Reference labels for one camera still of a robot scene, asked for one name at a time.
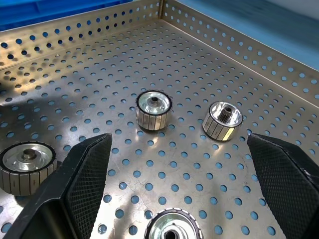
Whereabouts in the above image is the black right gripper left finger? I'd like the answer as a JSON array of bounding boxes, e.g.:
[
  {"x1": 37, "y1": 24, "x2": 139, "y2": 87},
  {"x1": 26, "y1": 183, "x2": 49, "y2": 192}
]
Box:
[{"x1": 4, "y1": 133, "x2": 113, "y2": 239}]

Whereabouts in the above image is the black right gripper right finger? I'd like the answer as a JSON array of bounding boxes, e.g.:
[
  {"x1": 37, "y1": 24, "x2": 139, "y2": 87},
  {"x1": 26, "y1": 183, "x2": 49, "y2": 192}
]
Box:
[{"x1": 247, "y1": 133, "x2": 319, "y2": 239}]

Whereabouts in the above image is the perforated steel tray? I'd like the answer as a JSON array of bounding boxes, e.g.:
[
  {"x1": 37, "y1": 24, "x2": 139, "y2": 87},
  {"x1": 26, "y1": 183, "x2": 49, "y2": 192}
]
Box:
[{"x1": 0, "y1": 0, "x2": 319, "y2": 239}]

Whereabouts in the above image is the blue plastic tray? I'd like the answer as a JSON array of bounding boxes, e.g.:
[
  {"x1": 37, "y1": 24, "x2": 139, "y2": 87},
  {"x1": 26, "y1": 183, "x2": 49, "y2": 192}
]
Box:
[{"x1": 0, "y1": 0, "x2": 140, "y2": 32}]

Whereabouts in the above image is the metal roller with segmented rim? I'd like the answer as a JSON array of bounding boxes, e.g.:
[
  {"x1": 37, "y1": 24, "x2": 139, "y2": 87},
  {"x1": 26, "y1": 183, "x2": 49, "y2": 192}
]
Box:
[
  {"x1": 144, "y1": 209, "x2": 206, "y2": 239},
  {"x1": 0, "y1": 141, "x2": 57, "y2": 196},
  {"x1": 135, "y1": 90, "x2": 172, "y2": 131},
  {"x1": 202, "y1": 101, "x2": 243, "y2": 142}
]

